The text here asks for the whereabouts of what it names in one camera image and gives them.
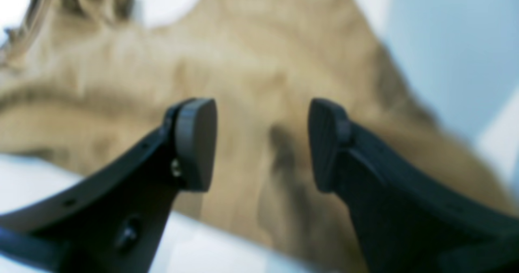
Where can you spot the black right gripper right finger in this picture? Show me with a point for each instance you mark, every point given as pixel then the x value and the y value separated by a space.
pixel 405 221

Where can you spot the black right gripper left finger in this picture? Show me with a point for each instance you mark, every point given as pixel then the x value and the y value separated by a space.
pixel 113 221

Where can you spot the tan t-shirt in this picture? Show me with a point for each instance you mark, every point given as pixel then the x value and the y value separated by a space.
pixel 82 81

